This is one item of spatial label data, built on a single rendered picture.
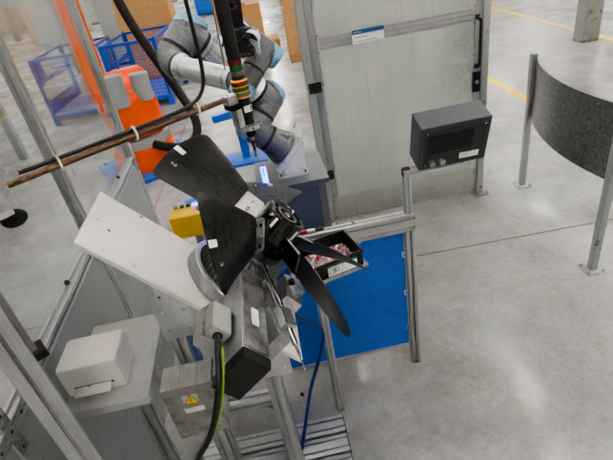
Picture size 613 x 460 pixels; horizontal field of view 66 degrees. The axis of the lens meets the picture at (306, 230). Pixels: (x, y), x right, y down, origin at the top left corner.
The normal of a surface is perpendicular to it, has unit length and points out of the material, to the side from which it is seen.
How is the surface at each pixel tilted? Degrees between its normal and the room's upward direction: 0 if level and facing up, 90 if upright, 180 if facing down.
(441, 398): 0
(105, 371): 90
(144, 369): 0
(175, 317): 90
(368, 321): 90
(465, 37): 90
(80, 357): 0
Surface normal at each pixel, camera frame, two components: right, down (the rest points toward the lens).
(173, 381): -0.15, -0.83
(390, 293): 0.14, 0.51
